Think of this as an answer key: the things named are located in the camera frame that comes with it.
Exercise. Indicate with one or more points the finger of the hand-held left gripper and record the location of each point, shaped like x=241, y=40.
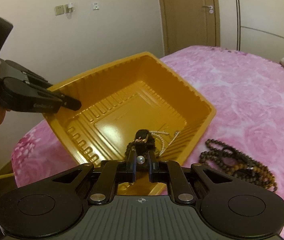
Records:
x=40, y=82
x=71, y=103

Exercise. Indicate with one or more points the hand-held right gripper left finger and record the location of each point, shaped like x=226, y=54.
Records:
x=132, y=166

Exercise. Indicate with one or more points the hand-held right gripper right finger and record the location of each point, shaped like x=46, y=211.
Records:
x=152, y=166

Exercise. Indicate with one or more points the orange plastic tray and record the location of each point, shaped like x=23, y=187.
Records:
x=122, y=110

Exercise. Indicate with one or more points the pink floral blanket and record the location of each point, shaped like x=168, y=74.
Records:
x=244, y=92

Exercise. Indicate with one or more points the tan wooden door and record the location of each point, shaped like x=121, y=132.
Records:
x=187, y=15

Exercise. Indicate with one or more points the cream wardrobe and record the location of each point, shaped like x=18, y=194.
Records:
x=269, y=17

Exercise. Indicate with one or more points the small white wall device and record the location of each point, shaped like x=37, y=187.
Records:
x=71, y=7

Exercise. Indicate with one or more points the white wall socket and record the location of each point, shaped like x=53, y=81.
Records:
x=96, y=5

